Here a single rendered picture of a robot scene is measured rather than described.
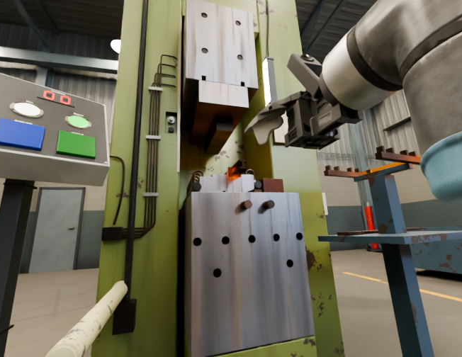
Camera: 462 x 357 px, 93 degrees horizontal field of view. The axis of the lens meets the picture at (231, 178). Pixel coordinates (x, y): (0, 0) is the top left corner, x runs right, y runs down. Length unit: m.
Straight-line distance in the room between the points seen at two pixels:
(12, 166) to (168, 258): 0.52
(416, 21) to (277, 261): 0.65
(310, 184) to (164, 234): 0.69
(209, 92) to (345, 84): 0.67
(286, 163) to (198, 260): 0.61
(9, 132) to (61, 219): 6.72
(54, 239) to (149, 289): 6.54
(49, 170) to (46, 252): 6.81
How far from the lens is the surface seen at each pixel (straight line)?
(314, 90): 0.37
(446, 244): 4.35
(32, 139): 0.63
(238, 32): 1.15
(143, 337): 0.93
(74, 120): 0.72
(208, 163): 1.29
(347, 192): 9.04
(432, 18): 0.25
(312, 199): 1.09
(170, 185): 0.89
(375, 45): 0.28
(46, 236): 7.43
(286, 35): 1.50
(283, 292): 0.78
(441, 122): 0.22
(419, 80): 0.24
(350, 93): 0.31
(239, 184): 0.79
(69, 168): 0.62
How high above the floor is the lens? 0.79
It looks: 14 degrees up
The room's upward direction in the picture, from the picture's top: 2 degrees counter-clockwise
